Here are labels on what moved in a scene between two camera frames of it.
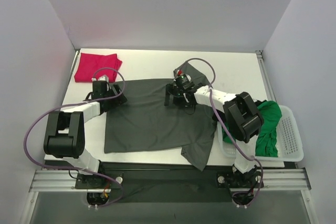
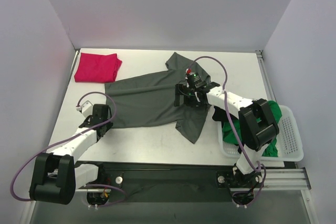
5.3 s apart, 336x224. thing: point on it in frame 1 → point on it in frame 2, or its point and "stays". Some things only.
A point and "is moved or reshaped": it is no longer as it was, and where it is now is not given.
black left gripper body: x=116 y=94 → x=101 y=130
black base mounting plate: x=170 y=183 stays
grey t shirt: x=143 y=123 is moved or reshaped
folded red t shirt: x=92 y=66 stays
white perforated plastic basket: x=289 y=148 stays
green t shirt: x=267 y=142 stays
